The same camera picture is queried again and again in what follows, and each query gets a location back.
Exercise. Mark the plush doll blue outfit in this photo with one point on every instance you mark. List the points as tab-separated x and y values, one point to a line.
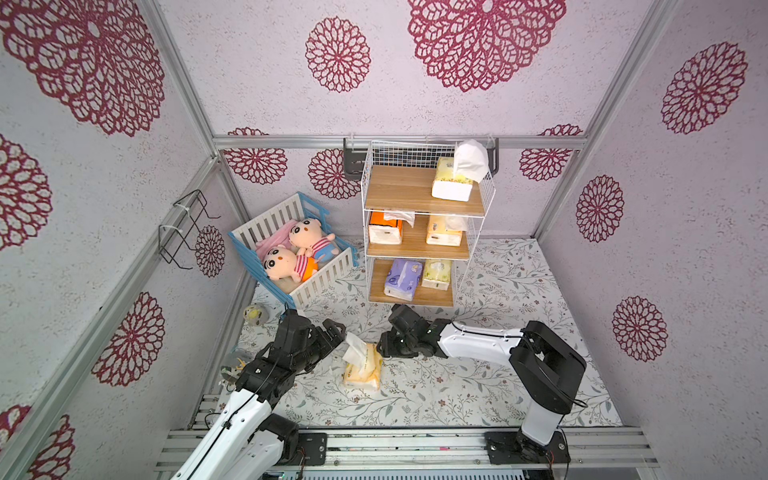
310	240

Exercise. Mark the white wire wooden shelf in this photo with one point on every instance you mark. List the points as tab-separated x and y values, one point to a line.
398	177

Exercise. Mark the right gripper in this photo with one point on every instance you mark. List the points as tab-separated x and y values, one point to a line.
395	339

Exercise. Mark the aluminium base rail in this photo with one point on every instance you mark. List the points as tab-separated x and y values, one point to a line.
439	448

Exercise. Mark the black wire wall rack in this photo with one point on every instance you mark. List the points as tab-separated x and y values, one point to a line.
173	236

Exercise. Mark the pale yellow tissue pack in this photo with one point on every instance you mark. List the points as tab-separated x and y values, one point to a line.
446	230

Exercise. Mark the orange tissue pack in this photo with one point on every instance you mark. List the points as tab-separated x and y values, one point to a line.
387	227

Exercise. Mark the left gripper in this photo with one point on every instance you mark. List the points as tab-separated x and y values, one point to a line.
327	345

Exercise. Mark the blue white toy crib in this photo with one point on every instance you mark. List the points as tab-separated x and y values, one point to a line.
252	239

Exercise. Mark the small round toy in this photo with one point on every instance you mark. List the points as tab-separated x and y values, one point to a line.
256	315

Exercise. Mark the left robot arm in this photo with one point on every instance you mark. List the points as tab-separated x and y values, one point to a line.
249	438

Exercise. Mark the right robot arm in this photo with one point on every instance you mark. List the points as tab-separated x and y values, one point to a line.
548	367

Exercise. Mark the yellow-green tissue box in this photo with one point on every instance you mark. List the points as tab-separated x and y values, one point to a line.
456	176

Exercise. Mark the purple tissue pack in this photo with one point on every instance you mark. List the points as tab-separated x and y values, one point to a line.
403	279

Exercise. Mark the light green tissue pack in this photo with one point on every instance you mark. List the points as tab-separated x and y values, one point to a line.
437	274

